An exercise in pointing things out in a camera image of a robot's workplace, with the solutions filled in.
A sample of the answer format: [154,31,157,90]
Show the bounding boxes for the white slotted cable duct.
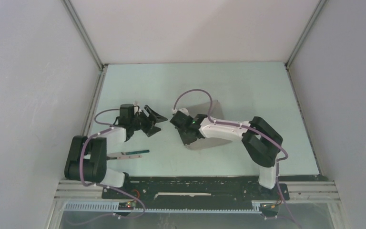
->
[64,201,267,214]

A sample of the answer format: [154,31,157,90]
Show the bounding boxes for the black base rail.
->
[102,176,289,211]

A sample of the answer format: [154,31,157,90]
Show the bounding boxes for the grey cloth napkin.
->
[185,100,232,150]

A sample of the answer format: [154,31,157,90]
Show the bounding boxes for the aluminium frame post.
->
[61,0,105,71]
[285,0,328,70]

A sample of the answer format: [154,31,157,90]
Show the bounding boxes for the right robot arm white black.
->
[170,111,288,199]

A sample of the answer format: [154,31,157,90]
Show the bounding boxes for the right aluminium frame post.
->
[285,0,328,70]

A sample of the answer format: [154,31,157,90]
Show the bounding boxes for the left aluminium frame post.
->
[61,0,105,71]

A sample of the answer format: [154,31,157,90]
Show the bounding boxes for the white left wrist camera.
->
[133,101,141,114]

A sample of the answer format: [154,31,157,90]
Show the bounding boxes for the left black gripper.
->
[130,105,167,137]

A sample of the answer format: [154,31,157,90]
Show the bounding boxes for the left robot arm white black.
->
[64,104,168,199]

